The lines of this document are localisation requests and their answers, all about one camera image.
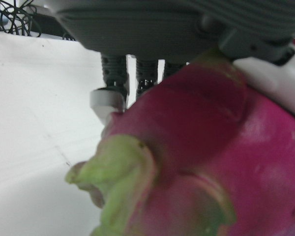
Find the black box device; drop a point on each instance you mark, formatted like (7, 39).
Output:
(48, 25)

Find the pink green dragon fruit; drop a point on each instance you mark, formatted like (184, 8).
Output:
(211, 147)

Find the white grey left robot hand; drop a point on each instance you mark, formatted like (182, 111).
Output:
(150, 24)

